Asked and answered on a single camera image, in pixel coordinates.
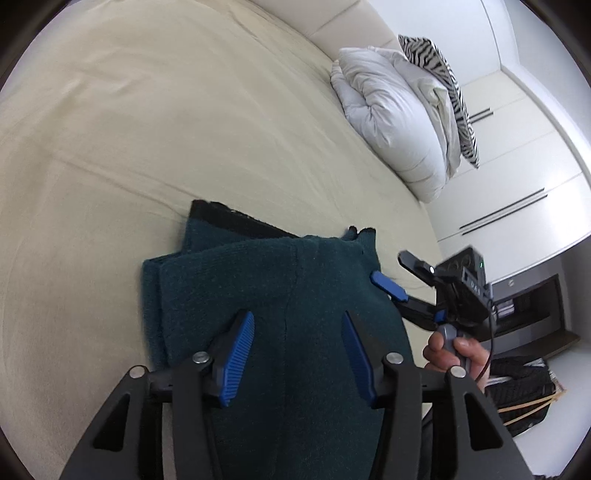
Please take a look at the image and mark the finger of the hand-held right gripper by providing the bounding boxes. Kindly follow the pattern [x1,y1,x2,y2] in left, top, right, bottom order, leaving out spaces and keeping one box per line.
[372,271,446,331]
[398,250,438,288]

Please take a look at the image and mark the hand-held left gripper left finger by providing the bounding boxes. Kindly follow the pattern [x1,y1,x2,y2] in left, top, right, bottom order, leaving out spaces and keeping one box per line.
[58,310,256,480]

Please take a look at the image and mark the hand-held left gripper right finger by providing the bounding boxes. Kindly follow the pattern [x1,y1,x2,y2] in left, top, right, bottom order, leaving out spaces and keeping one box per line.
[341,311,536,480]

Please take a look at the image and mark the dark green knitted sweater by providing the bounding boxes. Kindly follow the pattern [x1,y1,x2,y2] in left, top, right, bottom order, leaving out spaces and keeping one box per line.
[141,199,419,480]

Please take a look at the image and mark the person's right hand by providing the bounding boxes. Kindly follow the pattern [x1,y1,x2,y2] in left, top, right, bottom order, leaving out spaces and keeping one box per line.
[422,330,494,394]

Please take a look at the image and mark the black bag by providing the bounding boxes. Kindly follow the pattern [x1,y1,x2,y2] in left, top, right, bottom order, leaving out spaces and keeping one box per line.
[484,355,568,438]

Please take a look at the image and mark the white wardrobe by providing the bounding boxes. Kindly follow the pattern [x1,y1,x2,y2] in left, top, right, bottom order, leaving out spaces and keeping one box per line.
[434,65,591,282]

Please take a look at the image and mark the thin wooden sticks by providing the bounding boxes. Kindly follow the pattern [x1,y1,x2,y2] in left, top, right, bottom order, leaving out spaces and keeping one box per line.
[501,391,566,426]

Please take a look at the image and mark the white folded duvet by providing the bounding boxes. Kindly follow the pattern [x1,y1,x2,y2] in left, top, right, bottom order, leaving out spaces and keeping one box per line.
[330,46,462,204]

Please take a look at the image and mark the zebra striped pillow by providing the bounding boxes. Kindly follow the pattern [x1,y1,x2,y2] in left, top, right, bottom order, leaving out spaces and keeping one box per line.
[398,34,481,169]

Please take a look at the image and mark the bed with beige sheet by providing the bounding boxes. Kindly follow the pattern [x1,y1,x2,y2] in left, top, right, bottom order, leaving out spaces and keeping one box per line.
[0,0,444,480]

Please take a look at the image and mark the cream padded headboard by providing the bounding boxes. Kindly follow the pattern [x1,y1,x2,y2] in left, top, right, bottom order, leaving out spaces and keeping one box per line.
[249,0,403,62]

